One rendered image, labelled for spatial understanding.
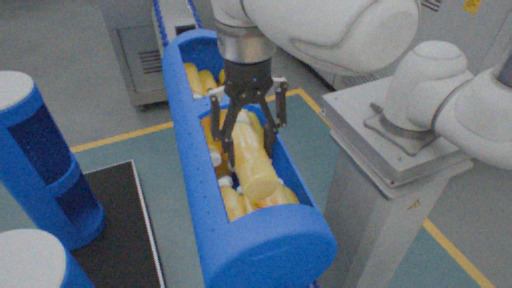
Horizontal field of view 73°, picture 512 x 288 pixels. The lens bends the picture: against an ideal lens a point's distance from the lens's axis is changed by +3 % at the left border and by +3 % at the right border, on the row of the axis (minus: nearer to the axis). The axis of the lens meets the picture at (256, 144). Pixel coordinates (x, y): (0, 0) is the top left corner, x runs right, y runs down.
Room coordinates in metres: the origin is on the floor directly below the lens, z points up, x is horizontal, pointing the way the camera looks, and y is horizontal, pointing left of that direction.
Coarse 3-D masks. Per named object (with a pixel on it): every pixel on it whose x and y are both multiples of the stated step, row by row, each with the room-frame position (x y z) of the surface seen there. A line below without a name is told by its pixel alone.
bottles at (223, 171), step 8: (200, 72) 1.09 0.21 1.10; (208, 72) 1.10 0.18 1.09; (208, 80) 1.04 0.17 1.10; (216, 88) 1.00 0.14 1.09; (248, 112) 0.86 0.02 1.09; (256, 120) 0.83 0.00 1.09; (256, 128) 0.78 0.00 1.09; (224, 160) 0.67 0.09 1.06; (216, 168) 0.68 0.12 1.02; (224, 168) 0.68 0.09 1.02; (232, 168) 0.64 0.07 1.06; (224, 176) 0.66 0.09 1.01; (232, 184) 0.64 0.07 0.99; (240, 192) 0.55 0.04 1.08; (288, 192) 0.54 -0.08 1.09; (248, 200) 0.51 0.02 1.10; (256, 200) 0.51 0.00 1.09; (296, 200) 0.52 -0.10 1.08; (248, 208) 0.48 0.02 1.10; (256, 208) 0.48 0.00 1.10
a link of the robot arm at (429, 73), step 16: (416, 48) 0.81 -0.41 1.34; (432, 48) 0.79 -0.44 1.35; (448, 48) 0.79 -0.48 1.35; (400, 64) 0.81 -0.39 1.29; (416, 64) 0.76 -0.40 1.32; (432, 64) 0.74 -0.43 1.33; (448, 64) 0.73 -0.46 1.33; (464, 64) 0.74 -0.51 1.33; (400, 80) 0.77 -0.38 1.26; (416, 80) 0.74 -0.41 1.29; (432, 80) 0.72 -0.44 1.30; (448, 80) 0.71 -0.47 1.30; (464, 80) 0.71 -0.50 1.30; (400, 96) 0.76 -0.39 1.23; (416, 96) 0.72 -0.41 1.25; (432, 96) 0.70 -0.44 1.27; (384, 112) 0.80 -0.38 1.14; (400, 112) 0.75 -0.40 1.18; (416, 112) 0.71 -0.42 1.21; (432, 112) 0.68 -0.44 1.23; (416, 128) 0.72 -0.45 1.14
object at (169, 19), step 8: (160, 0) 2.24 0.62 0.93; (168, 0) 2.24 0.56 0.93; (176, 0) 2.24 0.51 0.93; (184, 0) 2.24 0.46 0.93; (152, 8) 2.23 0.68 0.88; (168, 8) 2.11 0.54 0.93; (176, 8) 2.11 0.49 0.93; (184, 8) 2.11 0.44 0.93; (152, 16) 2.25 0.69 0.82; (168, 16) 1.99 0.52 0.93; (176, 16) 1.99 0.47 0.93; (184, 16) 2.00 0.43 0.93; (192, 16) 1.99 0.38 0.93; (168, 24) 1.88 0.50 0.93; (168, 32) 1.78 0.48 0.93; (160, 40) 1.77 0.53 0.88; (160, 48) 1.72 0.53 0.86
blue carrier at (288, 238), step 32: (192, 32) 1.13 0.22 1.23; (192, 96) 0.78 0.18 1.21; (224, 96) 0.75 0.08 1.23; (192, 128) 0.66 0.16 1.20; (192, 160) 0.56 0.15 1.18; (288, 160) 0.62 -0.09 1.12; (192, 192) 0.49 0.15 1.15; (224, 224) 0.37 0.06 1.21; (256, 224) 0.35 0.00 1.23; (288, 224) 0.35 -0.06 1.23; (320, 224) 0.37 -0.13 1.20; (224, 256) 0.31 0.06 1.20; (256, 256) 0.32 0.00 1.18; (288, 256) 0.33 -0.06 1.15; (320, 256) 0.35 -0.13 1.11
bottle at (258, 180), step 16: (240, 128) 0.52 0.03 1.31; (240, 144) 0.48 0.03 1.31; (256, 144) 0.48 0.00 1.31; (240, 160) 0.44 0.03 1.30; (256, 160) 0.43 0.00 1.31; (240, 176) 0.41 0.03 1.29; (256, 176) 0.40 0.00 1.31; (272, 176) 0.40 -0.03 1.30; (256, 192) 0.40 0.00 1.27; (272, 192) 0.40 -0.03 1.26
